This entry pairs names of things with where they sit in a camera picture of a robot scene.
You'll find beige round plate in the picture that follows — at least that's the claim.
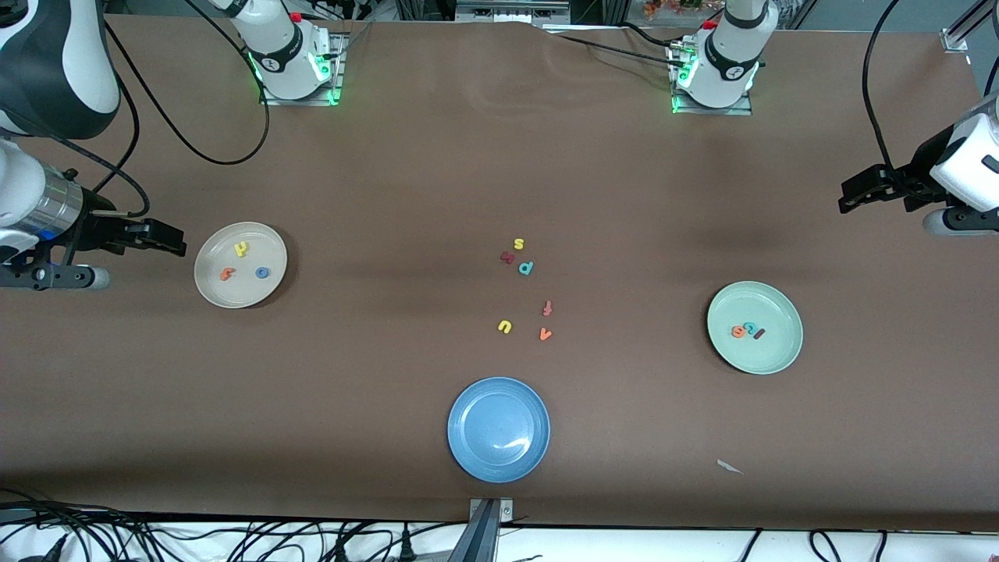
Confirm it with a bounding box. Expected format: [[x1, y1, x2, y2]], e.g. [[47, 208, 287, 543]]
[[194, 222, 288, 309]]

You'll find green round plate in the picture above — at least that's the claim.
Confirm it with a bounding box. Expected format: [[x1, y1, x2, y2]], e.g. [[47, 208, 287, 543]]
[[706, 281, 804, 375]]

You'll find brown table cover sheet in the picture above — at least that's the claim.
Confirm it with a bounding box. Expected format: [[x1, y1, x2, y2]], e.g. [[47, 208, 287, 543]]
[[0, 14, 999, 533]]

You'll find blue round plate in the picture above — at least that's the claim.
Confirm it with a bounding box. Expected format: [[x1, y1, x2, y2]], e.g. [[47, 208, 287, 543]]
[[447, 377, 551, 484]]

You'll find grey metal equipment panel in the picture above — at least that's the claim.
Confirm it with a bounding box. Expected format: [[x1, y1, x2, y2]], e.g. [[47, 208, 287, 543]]
[[455, 0, 571, 23]]

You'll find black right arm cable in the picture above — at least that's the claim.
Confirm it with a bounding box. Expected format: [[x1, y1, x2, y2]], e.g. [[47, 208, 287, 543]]
[[0, 20, 271, 219]]

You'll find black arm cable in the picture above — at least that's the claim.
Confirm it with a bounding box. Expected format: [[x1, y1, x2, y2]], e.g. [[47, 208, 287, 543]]
[[0, 20, 271, 219], [862, 0, 910, 182]]

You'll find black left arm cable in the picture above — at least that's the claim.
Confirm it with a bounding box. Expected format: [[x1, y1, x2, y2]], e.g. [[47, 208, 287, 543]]
[[862, 0, 910, 182]]

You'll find aluminium frame profile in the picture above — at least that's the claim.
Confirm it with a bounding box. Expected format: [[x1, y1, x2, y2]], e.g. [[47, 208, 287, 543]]
[[940, 0, 999, 52]]

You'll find metal camera mounting post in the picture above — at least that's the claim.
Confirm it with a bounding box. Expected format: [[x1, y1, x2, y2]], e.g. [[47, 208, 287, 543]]
[[449, 497, 516, 562]]

